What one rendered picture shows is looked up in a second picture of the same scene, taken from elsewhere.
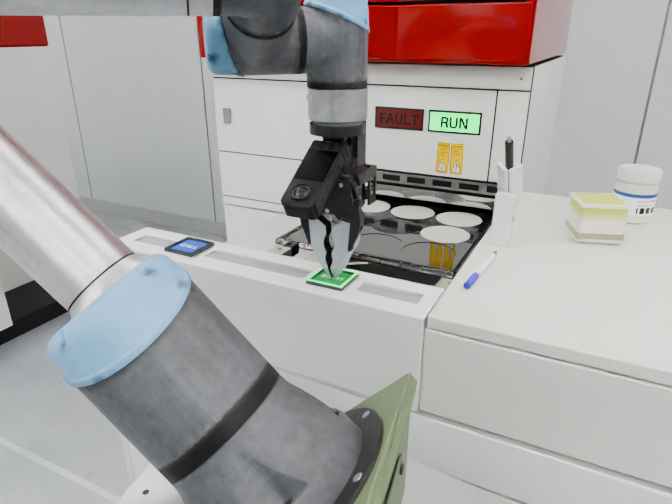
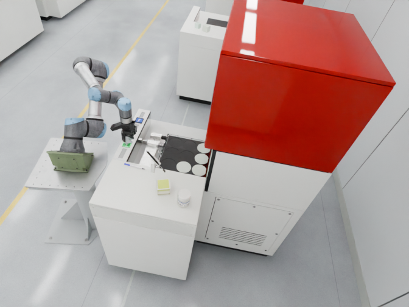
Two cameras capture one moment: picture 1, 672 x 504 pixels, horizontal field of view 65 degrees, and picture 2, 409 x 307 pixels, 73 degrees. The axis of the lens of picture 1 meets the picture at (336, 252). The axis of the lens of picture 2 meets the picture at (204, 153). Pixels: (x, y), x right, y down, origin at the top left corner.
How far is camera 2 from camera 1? 1.85 m
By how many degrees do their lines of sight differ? 57
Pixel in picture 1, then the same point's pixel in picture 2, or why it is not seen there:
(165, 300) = (69, 122)
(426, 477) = (97, 174)
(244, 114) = not seen: hidden behind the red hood
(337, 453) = (66, 148)
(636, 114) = not seen: outside the picture
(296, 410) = (69, 142)
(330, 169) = (117, 126)
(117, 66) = not seen: hidden behind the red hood
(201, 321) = (70, 127)
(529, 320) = (111, 173)
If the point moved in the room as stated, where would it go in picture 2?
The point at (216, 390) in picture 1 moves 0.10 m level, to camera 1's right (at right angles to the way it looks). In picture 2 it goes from (66, 133) to (66, 144)
